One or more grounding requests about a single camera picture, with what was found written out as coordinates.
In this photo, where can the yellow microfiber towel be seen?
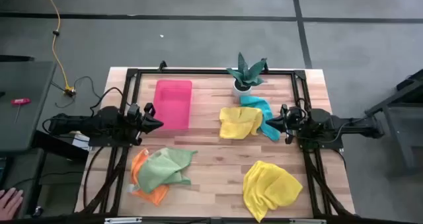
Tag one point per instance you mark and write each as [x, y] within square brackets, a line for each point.
[271, 187]
[238, 123]

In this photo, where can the green microfiber towel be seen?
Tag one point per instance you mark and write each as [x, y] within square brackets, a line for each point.
[162, 169]

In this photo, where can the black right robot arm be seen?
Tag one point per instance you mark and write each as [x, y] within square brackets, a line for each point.
[330, 123]

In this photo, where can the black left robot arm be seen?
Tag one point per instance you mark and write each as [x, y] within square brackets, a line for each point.
[82, 123]

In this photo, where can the pink plastic bin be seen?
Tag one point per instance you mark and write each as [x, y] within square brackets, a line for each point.
[172, 105]

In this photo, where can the grey side table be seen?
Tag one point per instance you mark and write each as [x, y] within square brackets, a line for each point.
[23, 101]

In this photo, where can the person's hand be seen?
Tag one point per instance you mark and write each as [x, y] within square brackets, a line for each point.
[10, 202]

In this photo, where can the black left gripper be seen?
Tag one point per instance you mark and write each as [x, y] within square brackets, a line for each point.
[135, 125]

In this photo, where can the white box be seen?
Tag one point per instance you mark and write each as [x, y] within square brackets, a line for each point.
[81, 140]

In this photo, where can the orange microfiber towel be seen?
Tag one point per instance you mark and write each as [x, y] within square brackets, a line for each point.
[135, 166]

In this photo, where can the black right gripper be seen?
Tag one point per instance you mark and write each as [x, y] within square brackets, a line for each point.
[291, 123]

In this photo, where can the teal microfiber towel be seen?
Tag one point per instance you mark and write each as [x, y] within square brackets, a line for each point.
[261, 103]

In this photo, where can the green plant in white pot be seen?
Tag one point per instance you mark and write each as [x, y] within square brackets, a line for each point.
[243, 85]

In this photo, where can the grey metal bench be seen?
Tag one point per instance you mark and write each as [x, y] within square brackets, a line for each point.
[400, 134]

